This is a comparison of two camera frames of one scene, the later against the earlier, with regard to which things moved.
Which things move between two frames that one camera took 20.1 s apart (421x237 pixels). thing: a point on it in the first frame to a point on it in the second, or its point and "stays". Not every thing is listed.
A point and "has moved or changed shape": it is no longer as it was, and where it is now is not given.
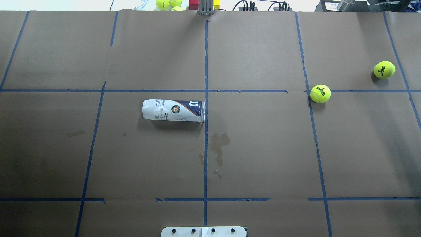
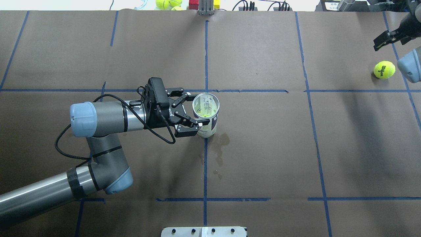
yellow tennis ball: [384, 69] stays
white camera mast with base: [204, 231] stays
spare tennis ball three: [177, 8] stays
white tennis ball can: [170, 110] has moved or changed shape
